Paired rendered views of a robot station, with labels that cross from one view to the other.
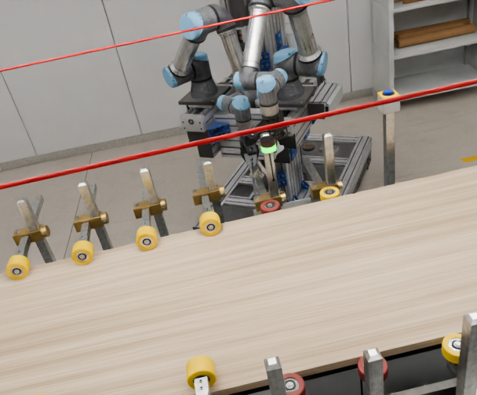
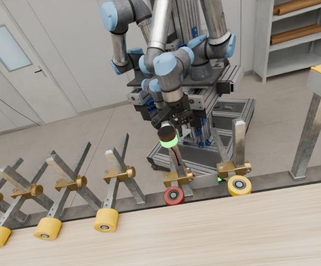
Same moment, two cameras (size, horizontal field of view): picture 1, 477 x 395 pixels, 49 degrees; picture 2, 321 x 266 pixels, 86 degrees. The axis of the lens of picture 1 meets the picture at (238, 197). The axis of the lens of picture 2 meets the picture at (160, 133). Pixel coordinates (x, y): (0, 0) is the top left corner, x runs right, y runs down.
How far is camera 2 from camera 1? 1.51 m
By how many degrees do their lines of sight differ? 12
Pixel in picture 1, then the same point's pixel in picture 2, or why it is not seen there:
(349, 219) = (271, 246)
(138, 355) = not seen: outside the picture
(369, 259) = not seen: outside the picture
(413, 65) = (277, 55)
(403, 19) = (274, 28)
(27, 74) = (82, 72)
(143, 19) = (131, 40)
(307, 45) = (217, 26)
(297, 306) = not seen: outside the picture
